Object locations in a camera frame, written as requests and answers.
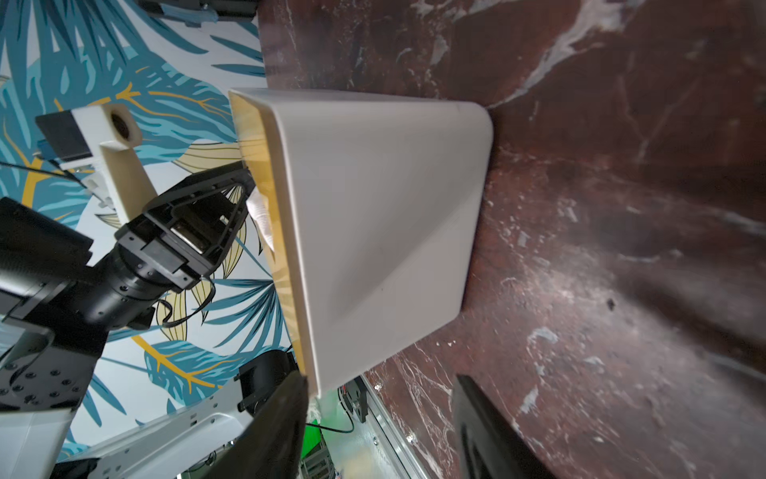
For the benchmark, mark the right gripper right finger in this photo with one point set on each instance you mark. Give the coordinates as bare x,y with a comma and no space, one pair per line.
488,446

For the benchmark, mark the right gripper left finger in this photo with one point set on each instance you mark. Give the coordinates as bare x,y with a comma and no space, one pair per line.
271,445

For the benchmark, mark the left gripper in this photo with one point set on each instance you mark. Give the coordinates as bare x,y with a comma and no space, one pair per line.
186,232

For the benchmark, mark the yellow wooden lid bottom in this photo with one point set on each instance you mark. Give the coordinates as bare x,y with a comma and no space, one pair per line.
262,149

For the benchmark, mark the white tissue box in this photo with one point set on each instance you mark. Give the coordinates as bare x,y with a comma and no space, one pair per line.
385,193

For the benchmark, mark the orange tissue pack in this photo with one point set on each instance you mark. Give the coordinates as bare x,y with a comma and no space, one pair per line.
258,211

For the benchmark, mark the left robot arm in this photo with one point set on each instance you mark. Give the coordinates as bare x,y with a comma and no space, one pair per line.
63,310

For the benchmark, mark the black plastic toolbox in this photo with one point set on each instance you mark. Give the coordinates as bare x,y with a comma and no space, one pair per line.
197,12

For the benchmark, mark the aluminium front rail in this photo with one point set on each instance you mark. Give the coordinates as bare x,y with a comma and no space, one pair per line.
361,436

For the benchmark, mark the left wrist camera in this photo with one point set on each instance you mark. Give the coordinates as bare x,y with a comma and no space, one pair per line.
102,139

